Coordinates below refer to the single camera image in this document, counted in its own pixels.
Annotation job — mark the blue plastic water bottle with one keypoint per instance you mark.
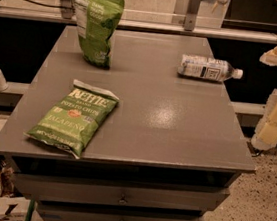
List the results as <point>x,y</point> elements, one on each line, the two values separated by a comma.
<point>210,69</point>

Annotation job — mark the green standing snack bag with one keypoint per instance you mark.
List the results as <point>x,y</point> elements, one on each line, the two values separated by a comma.
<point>96,23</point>

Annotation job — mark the green jalapeno chip bag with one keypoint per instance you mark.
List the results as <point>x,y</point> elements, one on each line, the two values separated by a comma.
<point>71,123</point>

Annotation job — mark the grey drawer cabinet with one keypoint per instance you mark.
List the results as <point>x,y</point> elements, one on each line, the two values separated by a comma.
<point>168,152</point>

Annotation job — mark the white cardboard box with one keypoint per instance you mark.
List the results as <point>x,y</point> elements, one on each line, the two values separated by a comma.
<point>2,210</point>

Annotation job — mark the metal frame rail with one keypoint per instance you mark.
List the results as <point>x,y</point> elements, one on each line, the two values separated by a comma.
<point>206,24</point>

